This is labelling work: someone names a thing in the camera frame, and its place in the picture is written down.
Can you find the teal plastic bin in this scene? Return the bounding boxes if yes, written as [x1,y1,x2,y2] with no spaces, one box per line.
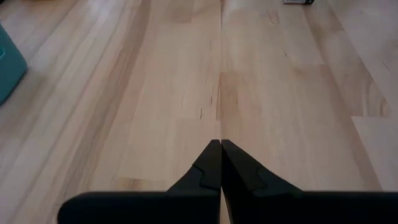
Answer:
[0,23,29,106]

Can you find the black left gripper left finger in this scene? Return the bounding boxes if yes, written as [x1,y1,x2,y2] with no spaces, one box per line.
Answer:
[57,139,223,224]

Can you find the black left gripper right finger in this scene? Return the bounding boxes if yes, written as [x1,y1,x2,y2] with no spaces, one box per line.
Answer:
[220,139,398,224]

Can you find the silver battery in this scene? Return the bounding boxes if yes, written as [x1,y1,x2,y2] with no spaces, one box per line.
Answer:
[282,0,315,6]

